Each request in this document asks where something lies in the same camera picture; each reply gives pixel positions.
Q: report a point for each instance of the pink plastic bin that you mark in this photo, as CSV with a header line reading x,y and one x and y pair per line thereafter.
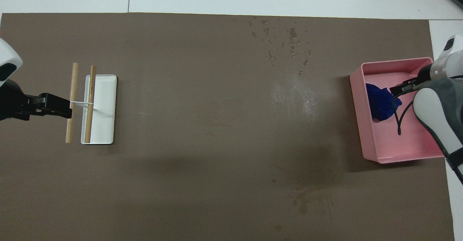
x,y
390,143

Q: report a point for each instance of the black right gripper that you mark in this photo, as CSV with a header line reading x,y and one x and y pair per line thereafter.
x,y
425,75

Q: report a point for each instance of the white towel rack base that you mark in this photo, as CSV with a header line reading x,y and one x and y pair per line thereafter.
x,y
105,118

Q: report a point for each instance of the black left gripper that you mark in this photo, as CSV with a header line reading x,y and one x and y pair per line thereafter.
x,y
11,101

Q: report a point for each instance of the scattered water droplets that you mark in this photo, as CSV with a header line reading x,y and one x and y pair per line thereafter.
x,y
292,34

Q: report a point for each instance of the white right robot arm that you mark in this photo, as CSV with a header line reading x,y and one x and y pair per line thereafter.
x,y
437,114

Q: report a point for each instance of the blue cloth towel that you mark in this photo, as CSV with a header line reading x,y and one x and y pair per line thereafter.
x,y
379,103

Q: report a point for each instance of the brown table mat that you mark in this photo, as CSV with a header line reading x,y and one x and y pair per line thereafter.
x,y
181,197

